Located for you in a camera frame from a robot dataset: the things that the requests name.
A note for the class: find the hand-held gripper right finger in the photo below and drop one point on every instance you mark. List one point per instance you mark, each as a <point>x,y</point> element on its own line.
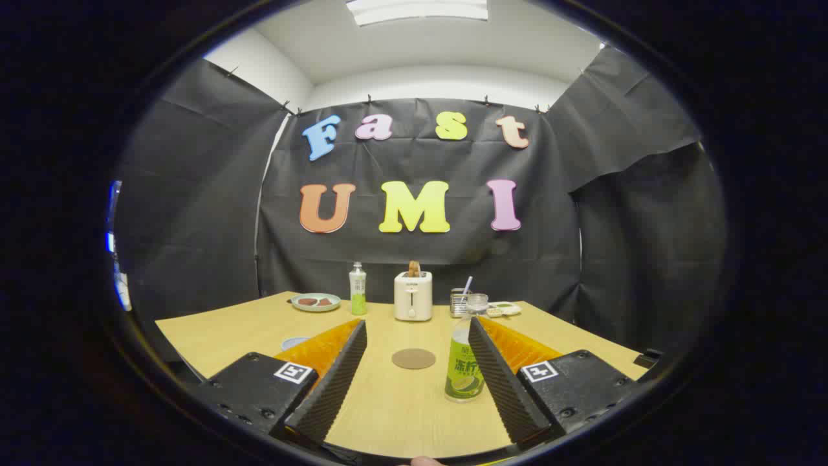
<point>508,388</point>

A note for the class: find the slim bottle white green label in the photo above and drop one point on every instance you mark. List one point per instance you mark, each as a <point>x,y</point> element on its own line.
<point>358,291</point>

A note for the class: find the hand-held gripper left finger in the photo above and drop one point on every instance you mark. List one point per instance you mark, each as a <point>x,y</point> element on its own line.
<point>333,388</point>

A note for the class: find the clear juice bottle green label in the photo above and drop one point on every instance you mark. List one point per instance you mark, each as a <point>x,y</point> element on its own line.
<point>462,372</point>

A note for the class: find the white toaster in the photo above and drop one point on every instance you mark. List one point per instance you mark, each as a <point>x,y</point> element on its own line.
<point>413,298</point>

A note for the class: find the white cup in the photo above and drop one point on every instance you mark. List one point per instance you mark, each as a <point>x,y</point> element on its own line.
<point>294,342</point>

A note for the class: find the wooden table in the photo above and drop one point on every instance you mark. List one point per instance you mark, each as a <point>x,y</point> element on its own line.
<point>401,414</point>

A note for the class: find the pale green plate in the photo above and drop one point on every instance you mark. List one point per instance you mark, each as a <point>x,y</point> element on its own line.
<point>315,308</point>

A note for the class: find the black backdrop cloth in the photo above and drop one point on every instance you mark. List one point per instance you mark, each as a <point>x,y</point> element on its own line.
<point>550,246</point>

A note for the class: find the ceiling light panel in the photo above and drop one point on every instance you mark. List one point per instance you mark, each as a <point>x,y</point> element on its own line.
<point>417,10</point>

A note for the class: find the small black object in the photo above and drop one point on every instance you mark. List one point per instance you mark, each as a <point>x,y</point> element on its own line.
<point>648,358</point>

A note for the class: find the white divided tray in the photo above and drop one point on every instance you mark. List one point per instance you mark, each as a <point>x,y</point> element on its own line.
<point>508,309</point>

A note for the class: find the round brown coaster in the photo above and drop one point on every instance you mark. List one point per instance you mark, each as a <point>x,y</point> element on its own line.
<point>414,358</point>

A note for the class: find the purple straw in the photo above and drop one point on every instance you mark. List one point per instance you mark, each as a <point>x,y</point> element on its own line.
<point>467,285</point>

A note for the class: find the brown toast slice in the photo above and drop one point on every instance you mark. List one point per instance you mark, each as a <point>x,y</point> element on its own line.
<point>414,268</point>

